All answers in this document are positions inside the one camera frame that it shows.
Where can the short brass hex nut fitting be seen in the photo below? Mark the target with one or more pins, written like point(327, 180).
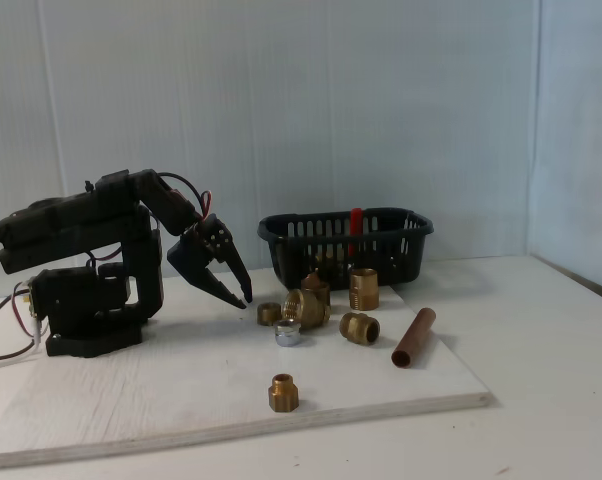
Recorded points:
point(268, 314)

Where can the brass fitting with copper end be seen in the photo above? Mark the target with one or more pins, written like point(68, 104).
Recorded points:
point(315, 284)

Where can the brass female threaded reducer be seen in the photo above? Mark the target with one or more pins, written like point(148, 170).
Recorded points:
point(311, 312)

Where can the silver lock nut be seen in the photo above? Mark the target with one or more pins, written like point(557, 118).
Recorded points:
point(287, 336)

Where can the white wooden board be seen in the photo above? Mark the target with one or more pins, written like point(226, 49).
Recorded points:
point(181, 390)

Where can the tall brass threaded sleeve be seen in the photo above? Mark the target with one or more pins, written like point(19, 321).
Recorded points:
point(364, 290)

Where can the brass threaded nipple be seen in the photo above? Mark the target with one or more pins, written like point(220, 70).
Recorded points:
point(358, 329)

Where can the small brass hex adapter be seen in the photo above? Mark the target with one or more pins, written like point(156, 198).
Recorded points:
point(284, 395)

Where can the black slotted plastic basket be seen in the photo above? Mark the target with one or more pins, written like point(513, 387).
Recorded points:
point(396, 280)

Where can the small controller circuit board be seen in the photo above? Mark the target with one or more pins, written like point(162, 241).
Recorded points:
point(29, 300)

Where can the copper pipe piece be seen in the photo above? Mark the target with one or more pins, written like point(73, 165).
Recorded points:
point(415, 337)

